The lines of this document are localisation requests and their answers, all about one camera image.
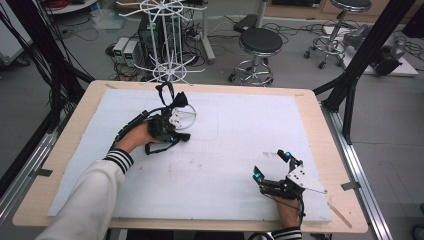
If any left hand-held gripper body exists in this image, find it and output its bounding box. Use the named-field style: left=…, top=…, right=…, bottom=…
left=146, top=107, right=184, bottom=144

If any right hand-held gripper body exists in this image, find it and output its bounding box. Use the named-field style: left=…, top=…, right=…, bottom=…
left=259, top=164, right=328, bottom=201

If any white wire display rack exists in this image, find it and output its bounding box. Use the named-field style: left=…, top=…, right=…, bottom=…
left=115, top=0, right=208, bottom=131

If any person's left hand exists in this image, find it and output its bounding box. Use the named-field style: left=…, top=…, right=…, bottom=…
left=115, top=121, right=162, bottom=154

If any person's right hand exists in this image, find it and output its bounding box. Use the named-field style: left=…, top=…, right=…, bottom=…
left=273, top=195, right=303, bottom=230

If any white foam mat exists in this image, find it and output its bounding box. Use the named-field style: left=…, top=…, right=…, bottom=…
left=47, top=88, right=333, bottom=224

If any grey tape strip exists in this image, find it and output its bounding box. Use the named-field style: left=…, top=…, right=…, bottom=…
left=28, top=168, right=54, bottom=178
left=340, top=181, right=362, bottom=192

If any thin wooden stick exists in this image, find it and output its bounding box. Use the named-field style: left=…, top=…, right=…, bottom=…
left=327, top=202, right=353, bottom=230

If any grey power supply unit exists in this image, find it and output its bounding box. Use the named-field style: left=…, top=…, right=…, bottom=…
left=112, top=36, right=130, bottom=58
left=123, top=39, right=140, bottom=68

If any black computer tower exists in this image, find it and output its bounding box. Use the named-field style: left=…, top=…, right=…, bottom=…
left=137, top=14, right=184, bottom=69

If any grey metal table leg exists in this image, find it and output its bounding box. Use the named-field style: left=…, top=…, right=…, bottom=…
left=199, top=0, right=217, bottom=65

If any black round stool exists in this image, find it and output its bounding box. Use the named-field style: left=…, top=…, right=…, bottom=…
left=228, top=27, right=284, bottom=87
left=303, top=0, right=373, bottom=70

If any clear plastic bag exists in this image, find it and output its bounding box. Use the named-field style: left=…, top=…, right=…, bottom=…
left=91, top=8, right=128, bottom=32

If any flat black box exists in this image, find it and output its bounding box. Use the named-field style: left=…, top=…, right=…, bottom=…
left=232, top=13, right=259, bottom=34

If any white board with dark device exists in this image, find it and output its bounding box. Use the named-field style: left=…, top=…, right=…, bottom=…
left=341, top=23, right=420, bottom=78

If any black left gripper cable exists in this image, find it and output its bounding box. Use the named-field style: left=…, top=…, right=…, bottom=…
left=109, top=106, right=168, bottom=151

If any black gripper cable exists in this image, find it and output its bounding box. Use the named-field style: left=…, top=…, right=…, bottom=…
left=109, top=106, right=168, bottom=151
left=297, top=196, right=307, bottom=231

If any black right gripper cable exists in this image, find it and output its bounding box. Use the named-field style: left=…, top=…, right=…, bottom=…
left=297, top=196, right=307, bottom=231

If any aluminium rail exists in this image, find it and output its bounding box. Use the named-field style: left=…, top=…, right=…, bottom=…
left=0, top=109, right=78, bottom=222
left=320, top=102, right=395, bottom=240

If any bundle of black cables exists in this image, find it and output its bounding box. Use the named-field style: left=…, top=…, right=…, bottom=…
left=0, top=3, right=79, bottom=134

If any black metal frame post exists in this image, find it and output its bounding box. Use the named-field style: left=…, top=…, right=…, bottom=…
left=5, top=0, right=95, bottom=101
left=313, top=0, right=418, bottom=145

